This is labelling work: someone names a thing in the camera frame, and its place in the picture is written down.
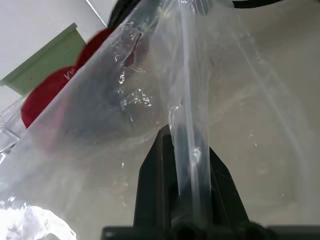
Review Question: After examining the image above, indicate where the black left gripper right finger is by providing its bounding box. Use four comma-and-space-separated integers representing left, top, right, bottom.
178, 146, 251, 229

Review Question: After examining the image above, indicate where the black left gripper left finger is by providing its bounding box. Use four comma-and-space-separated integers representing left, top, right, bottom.
133, 124, 181, 229

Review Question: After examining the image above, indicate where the clear plastic bag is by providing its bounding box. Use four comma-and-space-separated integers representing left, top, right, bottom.
0, 0, 320, 240

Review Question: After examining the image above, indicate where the red knitted item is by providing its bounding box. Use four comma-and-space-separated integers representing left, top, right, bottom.
20, 26, 149, 130

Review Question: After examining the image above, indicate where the white board panel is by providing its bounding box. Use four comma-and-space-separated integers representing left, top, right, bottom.
0, 0, 118, 81

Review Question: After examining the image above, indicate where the green plastic bin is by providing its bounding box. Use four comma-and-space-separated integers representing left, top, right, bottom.
0, 22, 88, 97

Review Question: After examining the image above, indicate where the clear acrylic drawer organiser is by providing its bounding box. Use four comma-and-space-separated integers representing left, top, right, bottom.
0, 96, 27, 163

